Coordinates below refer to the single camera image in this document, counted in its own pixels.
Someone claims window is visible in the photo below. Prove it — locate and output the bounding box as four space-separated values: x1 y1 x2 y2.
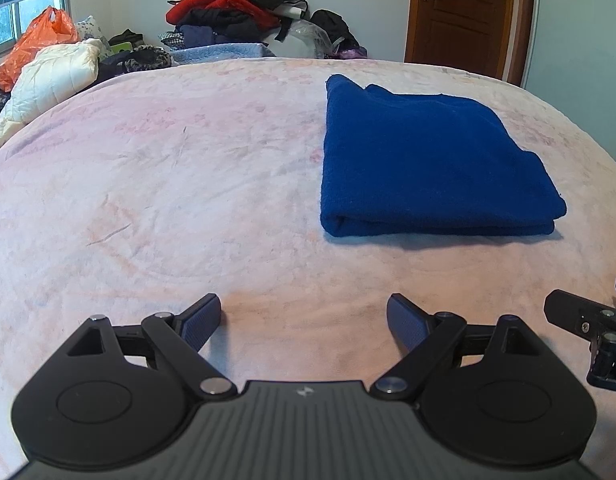
0 0 73 63

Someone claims clear plastic bag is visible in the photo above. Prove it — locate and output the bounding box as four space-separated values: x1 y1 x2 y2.
275 20 333 58

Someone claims white quilted jacket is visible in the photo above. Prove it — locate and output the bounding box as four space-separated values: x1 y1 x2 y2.
0 38 106 156

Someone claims pink blanket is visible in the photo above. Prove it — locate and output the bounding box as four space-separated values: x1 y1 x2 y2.
0 56 616 461

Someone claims light blue towel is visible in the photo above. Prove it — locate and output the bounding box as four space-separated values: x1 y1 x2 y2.
170 42 276 66

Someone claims brown wooden door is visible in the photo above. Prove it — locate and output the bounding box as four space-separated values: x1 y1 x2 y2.
404 0 538 86

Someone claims black bag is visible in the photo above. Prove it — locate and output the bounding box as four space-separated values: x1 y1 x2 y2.
310 9 361 51

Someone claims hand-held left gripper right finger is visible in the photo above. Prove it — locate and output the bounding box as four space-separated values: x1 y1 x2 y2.
370 294 545 403

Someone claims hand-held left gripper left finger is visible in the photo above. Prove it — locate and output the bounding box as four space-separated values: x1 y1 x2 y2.
62 293 239 402

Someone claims orange plastic bag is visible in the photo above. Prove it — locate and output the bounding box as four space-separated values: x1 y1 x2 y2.
0 6 81 92

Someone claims glass sliding wardrobe door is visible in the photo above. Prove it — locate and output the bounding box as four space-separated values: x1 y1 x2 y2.
520 0 616 171

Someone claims green box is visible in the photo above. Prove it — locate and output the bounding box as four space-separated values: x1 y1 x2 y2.
108 30 146 56

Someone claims pile of clothes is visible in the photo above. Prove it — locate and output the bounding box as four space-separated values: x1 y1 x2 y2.
160 0 309 46

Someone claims floral pillow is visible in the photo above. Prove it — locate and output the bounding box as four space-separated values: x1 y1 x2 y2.
75 15 111 56

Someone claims blue beaded sweater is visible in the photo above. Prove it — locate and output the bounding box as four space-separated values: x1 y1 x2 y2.
320 74 568 238

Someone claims leopard print cloth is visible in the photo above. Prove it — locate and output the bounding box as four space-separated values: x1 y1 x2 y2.
100 46 173 78

